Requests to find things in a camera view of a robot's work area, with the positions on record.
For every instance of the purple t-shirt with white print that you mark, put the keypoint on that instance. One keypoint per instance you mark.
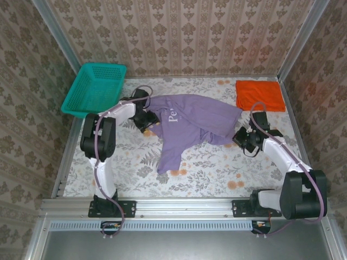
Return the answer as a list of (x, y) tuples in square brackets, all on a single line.
[(195, 116)]

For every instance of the left robot arm, white and black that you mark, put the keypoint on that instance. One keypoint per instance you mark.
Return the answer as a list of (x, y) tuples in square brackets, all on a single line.
[(104, 178)]

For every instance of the right robot arm, white and black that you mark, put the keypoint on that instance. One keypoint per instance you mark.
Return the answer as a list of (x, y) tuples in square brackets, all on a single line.
[(279, 154)]

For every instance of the folded orange t-shirt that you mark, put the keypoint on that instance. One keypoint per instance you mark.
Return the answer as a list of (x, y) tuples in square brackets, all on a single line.
[(260, 94)]

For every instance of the teal plastic basket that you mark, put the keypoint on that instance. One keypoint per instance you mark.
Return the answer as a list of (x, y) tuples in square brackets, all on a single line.
[(92, 89)]

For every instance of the floral table cloth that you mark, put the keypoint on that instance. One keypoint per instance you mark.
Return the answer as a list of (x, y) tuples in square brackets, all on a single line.
[(206, 173)]

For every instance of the black connector box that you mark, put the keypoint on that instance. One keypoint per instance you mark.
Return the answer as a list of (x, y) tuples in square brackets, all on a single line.
[(111, 225), (261, 226)]

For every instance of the grey metal shelf panel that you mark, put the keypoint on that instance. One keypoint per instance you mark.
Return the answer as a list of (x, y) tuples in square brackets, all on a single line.
[(176, 246)]

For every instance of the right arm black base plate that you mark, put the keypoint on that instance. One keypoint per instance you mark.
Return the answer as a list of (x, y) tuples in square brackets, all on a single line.
[(240, 208)]

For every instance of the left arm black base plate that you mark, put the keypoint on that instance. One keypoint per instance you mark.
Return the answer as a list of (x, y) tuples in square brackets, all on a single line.
[(128, 208)]

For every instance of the aluminium mounting rail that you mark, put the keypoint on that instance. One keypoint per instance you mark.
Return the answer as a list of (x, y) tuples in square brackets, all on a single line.
[(184, 207)]

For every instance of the aluminium frame post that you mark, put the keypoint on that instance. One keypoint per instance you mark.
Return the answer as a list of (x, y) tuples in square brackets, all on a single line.
[(301, 40), (57, 32)]

